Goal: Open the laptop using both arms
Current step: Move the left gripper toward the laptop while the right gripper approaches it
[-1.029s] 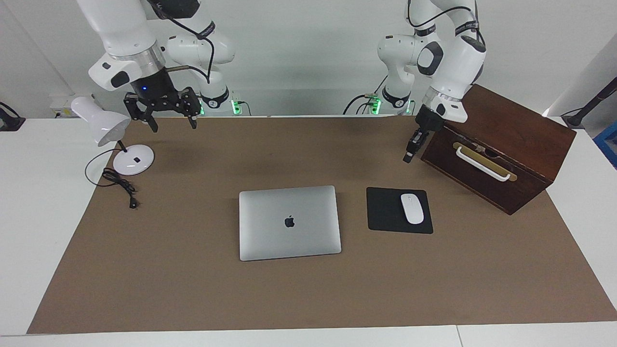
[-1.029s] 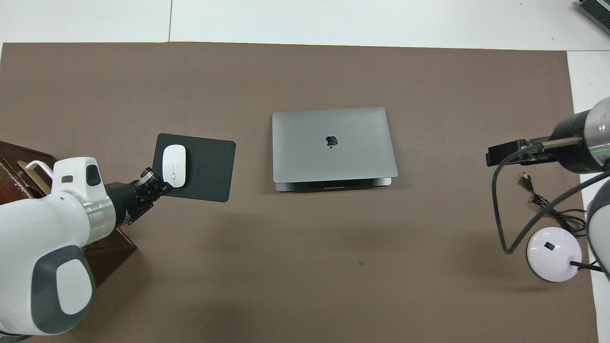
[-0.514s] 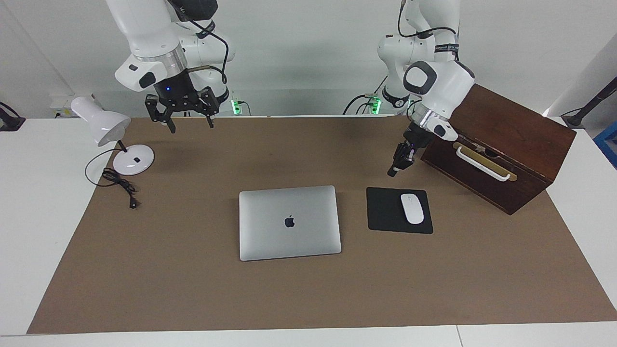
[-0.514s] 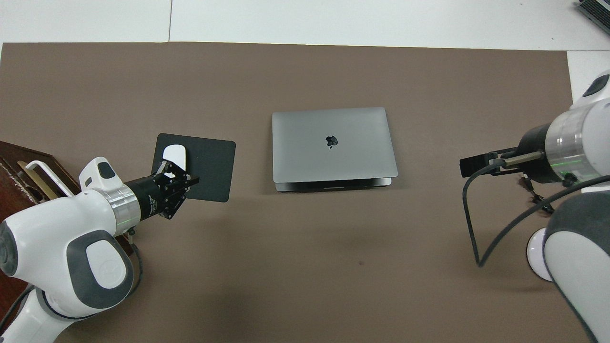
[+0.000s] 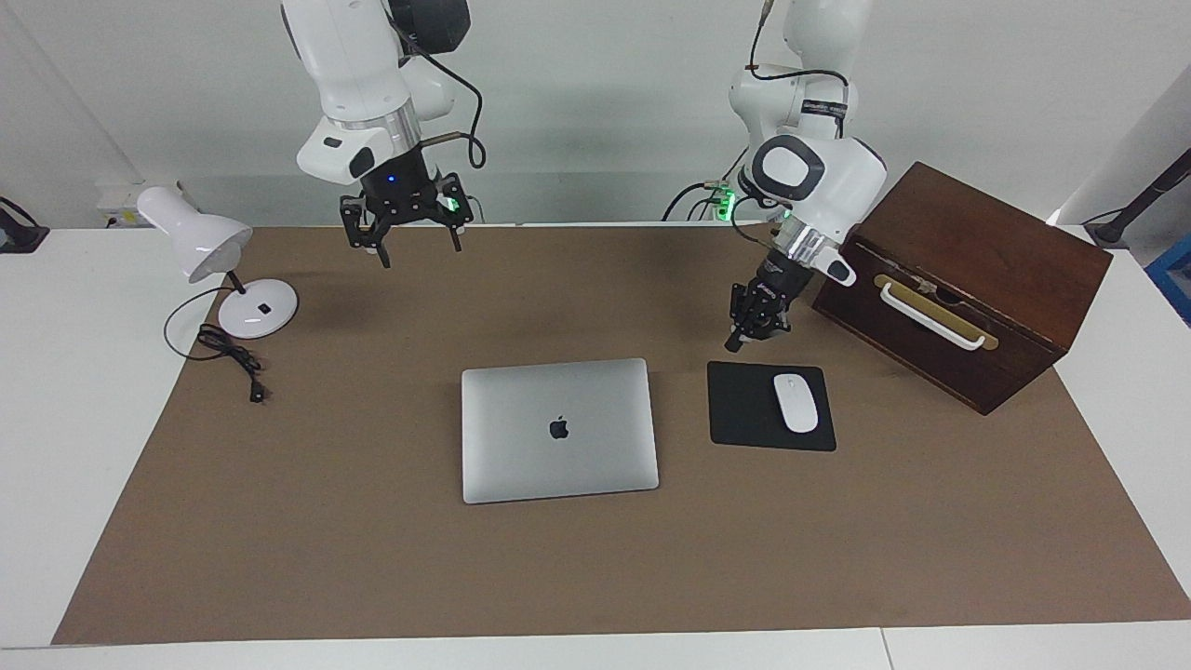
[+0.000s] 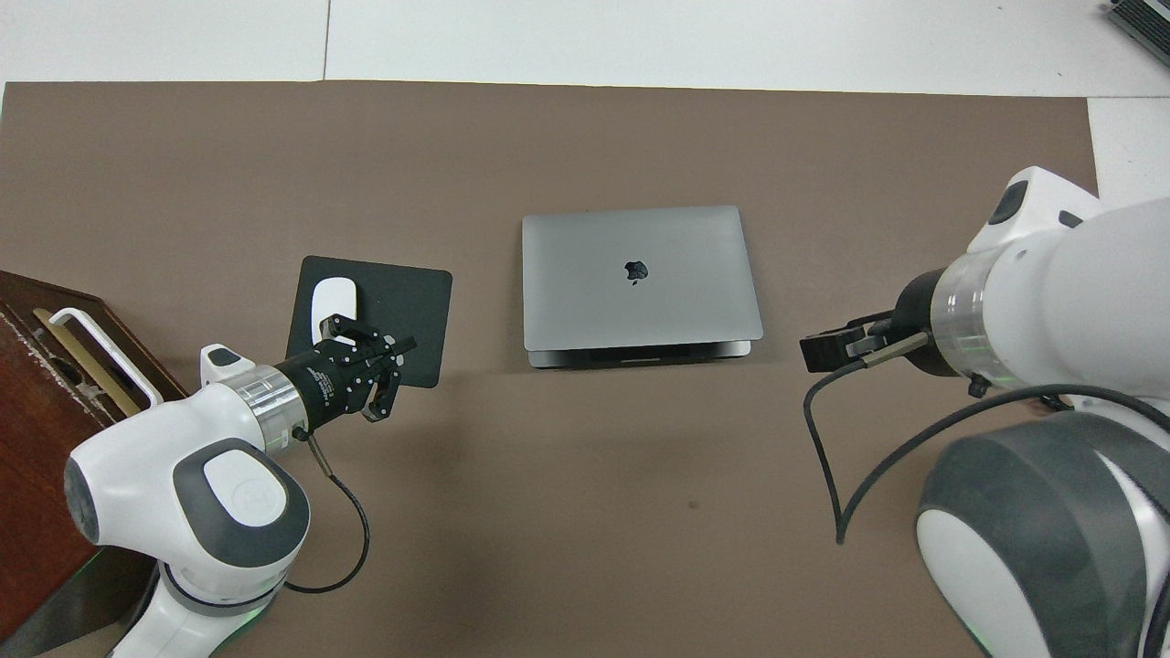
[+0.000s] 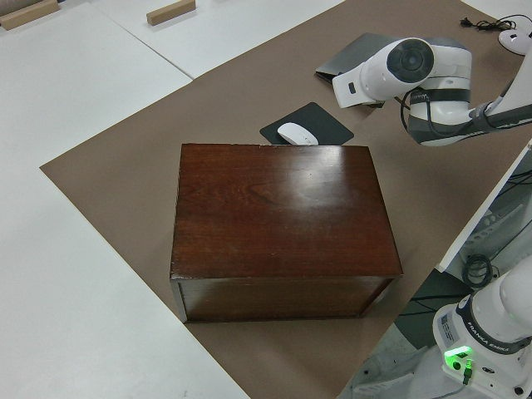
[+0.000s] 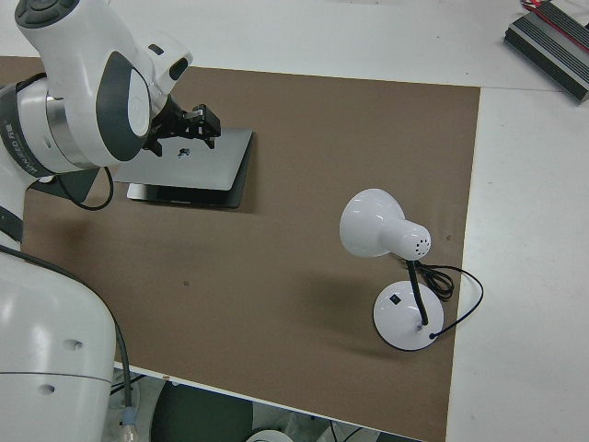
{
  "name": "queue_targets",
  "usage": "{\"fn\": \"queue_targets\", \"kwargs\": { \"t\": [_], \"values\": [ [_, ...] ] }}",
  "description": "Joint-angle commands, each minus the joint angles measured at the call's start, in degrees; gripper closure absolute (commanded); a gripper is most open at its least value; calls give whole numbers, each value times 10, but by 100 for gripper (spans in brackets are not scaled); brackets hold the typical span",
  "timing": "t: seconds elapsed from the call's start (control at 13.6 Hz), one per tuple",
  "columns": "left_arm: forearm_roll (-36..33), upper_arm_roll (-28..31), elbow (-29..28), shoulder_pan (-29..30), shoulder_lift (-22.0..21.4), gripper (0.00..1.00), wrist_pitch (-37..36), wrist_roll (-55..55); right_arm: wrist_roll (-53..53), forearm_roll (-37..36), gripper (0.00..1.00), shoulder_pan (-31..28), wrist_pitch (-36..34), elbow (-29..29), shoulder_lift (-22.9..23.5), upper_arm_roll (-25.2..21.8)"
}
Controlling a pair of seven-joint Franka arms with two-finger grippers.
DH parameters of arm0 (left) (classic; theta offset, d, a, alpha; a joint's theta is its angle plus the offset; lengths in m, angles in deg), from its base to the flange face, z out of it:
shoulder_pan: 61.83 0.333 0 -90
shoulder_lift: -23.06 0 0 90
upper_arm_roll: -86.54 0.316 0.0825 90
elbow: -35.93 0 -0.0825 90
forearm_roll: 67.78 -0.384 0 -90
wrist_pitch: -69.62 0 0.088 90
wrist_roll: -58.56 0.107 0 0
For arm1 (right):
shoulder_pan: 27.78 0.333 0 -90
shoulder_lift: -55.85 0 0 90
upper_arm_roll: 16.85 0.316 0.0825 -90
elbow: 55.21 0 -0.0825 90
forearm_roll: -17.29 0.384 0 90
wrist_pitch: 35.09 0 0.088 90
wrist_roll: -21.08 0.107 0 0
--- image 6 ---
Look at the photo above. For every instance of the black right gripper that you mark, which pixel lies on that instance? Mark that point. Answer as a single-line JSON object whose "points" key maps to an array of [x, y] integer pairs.
{"points": [[914, 315]]}

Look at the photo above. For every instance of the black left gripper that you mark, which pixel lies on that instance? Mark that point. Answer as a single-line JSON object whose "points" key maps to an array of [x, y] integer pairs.
{"points": [[320, 388]]}

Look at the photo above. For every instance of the grey Apple laptop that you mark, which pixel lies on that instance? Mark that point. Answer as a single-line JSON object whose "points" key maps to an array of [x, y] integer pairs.
{"points": [[585, 292]]}

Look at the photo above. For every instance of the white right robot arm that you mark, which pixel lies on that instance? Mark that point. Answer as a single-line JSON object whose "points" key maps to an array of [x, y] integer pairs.
{"points": [[1079, 274]]}

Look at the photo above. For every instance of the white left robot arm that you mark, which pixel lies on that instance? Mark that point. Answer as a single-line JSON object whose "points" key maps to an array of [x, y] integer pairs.
{"points": [[137, 466]]}

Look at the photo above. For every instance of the black mouse pad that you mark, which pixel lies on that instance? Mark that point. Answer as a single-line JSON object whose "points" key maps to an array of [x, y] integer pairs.
{"points": [[402, 302]]}

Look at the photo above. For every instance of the white computer mouse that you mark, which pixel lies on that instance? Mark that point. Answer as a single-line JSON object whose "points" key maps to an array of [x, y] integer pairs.
{"points": [[334, 297]]}

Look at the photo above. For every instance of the brown table mat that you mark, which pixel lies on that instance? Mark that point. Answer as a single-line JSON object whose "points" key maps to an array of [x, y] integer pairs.
{"points": [[585, 512]]}

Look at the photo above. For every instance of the dark brown wooden box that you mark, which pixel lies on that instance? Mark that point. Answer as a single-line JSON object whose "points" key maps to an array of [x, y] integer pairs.
{"points": [[37, 439]]}

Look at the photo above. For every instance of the grey ribbed device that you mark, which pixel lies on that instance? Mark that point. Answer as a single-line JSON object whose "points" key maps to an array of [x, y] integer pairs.
{"points": [[1143, 23]]}

